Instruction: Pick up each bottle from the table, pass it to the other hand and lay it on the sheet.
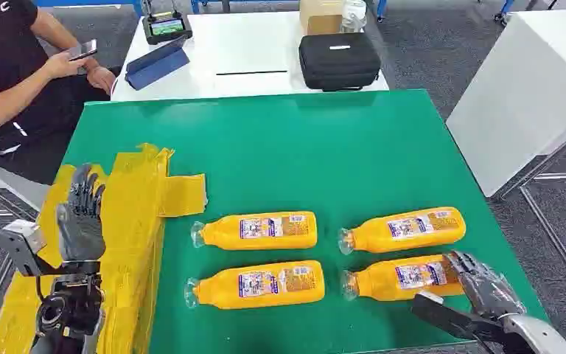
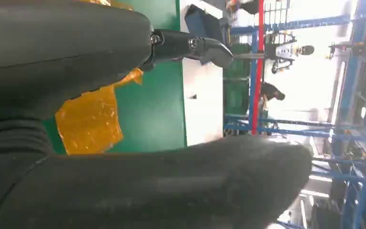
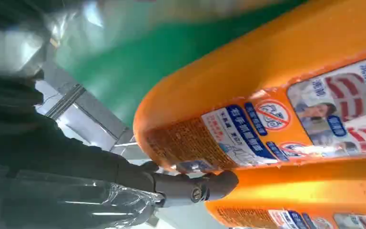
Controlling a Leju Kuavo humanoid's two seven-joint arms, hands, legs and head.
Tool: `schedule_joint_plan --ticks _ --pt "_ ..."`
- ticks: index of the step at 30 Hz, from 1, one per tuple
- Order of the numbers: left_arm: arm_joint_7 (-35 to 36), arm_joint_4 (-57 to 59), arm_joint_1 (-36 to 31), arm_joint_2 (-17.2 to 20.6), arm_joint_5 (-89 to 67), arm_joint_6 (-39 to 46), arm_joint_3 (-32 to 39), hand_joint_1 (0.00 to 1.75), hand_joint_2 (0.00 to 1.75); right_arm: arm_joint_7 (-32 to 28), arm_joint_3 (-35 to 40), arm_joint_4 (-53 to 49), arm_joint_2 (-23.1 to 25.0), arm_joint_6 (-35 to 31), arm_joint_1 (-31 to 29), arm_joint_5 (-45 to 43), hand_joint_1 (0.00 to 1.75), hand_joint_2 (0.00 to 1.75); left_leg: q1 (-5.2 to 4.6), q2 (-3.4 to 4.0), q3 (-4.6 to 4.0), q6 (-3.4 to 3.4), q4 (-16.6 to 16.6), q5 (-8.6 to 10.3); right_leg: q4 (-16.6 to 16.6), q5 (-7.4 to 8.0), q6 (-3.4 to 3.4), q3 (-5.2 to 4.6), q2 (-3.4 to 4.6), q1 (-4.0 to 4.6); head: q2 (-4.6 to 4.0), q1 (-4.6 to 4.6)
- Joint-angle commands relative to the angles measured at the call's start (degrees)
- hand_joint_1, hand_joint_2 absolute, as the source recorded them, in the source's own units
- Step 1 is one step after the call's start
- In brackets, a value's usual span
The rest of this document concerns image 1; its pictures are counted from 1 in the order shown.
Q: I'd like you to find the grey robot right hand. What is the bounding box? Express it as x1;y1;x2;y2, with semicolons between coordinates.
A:
443;250;528;319

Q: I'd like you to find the person's left hand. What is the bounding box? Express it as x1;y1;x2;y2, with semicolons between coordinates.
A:
85;65;117;95

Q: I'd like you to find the person's right hand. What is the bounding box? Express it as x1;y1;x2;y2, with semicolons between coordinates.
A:
46;48;90;80

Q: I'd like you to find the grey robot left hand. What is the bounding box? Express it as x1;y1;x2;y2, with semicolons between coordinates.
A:
55;163;108;263

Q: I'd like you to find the smartphone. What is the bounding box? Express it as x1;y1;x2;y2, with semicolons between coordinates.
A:
67;38;99;63

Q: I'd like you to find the orange drink bottle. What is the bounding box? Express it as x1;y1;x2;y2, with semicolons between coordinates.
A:
340;254;466;302
190;211;318;251
184;260;326;310
338;206;467;256

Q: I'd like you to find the yellow sheet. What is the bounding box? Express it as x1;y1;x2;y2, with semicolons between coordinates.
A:
0;142;209;354

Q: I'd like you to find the blue tablet case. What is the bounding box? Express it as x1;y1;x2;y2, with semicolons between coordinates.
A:
125;36;192;92

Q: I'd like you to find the person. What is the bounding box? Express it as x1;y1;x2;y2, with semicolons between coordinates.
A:
0;0;118;186

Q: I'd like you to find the black controller with screen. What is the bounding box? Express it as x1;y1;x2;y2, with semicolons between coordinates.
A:
141;0;194;46

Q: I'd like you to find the thin black strip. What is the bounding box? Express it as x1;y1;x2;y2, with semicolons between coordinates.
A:
216;69;290;77

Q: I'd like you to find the large white table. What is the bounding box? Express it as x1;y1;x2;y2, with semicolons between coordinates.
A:
446;10;566;199

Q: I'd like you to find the green mat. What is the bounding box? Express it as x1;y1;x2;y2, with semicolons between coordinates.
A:
60;89;551;354

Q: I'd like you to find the cardboard box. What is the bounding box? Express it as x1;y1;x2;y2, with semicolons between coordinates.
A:
299;0;346;36

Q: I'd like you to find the black zip case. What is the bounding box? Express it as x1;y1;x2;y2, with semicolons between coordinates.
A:
298;32;382;93

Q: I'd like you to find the clear plastic jar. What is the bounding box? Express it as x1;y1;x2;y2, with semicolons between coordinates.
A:
340;0;368;34

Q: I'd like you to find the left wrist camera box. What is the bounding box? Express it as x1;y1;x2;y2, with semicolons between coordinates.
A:
0;219;102;278

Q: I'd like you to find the blue metal frame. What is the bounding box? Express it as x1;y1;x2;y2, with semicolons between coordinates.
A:
34;0;144;18

